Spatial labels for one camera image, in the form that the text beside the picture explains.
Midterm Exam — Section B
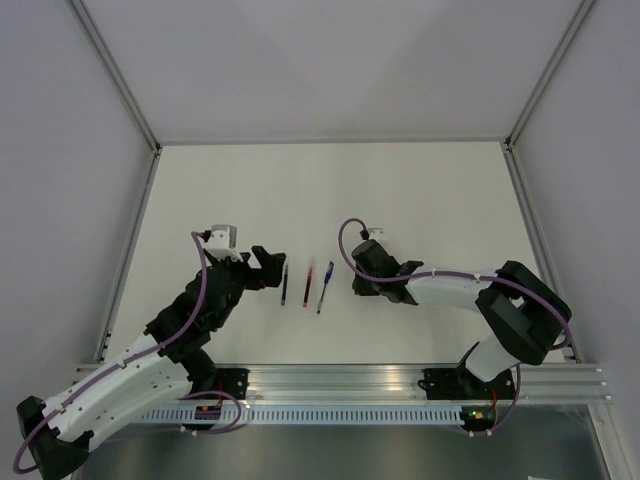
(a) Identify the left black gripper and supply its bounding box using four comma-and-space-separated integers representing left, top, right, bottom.
205, 245, 286, 328

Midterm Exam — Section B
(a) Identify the blue gel pen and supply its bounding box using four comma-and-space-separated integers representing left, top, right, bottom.
316, 261, 335, 315

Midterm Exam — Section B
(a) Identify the green pen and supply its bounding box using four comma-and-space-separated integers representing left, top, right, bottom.
280, 263, 289, 307

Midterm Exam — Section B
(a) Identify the red gel pen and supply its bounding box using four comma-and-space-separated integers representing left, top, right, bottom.
302, 257, 316, 309

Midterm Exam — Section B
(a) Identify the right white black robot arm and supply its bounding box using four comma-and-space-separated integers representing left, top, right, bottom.
351, 239, 572, 397

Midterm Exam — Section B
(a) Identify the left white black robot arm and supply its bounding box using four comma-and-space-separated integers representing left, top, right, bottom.
13, 246, 286, 479

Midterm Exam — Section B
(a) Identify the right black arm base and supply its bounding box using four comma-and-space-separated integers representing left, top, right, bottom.
417, 350, 516, 401

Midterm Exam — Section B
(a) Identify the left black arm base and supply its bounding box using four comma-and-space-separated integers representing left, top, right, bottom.
190, 367, 250, 401

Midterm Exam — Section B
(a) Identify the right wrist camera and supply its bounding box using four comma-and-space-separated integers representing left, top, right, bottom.
367, 228, 385, 241

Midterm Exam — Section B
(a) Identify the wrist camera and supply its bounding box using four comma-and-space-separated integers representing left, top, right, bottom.
203, 224, 242, 262
367, 228, 385, 241

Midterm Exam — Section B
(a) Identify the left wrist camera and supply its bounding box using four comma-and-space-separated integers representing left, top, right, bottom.
203, 224, 242, 262

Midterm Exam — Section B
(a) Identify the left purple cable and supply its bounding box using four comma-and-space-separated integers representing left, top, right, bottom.
11, 230, 246, 473

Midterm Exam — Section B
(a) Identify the white slotted cable duct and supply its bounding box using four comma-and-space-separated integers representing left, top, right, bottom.
136, 402, 463, 427

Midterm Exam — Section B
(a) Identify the aluminium mounting rail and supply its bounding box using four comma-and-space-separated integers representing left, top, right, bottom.
69, 364, 614, 406

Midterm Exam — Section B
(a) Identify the left aluminium frame post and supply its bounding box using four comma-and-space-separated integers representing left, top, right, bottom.
66, 0, 162, 155

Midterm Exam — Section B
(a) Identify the aluminium frame post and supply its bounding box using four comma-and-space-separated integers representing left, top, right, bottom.
504, 0, 598, 151
66, 0, 162, 155

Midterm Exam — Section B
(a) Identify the right aluminium frame post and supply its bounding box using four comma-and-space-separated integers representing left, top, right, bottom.
504, 0, 598, 151

